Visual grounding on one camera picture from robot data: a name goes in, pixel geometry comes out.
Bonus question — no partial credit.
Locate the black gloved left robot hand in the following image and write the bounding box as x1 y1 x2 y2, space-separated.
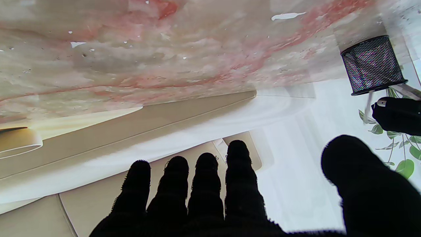
372 97 421 136

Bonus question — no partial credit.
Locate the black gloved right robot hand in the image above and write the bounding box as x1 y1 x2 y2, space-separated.
89 134 421 237

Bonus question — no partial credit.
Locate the white straw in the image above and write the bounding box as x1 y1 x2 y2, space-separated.
364 91 375 124

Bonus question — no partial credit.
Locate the black mesh holder cup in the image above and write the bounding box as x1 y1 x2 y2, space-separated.
340 35 408 96

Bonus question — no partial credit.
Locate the large-leaf green plant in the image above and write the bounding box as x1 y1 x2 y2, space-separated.
359 87 421 180

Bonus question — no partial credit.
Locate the sheer white curtain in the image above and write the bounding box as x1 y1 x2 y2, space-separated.
250 59 421 232

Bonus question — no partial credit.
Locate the small white scrap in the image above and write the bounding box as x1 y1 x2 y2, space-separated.
271 12 307 21

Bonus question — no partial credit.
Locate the beige sofa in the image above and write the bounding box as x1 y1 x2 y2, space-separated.
0 91 316 237

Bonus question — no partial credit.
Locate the light wooden coffee table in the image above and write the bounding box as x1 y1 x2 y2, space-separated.
0 105 143 139

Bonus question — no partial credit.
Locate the wooden bowl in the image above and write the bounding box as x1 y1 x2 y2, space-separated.
0 127 44 160

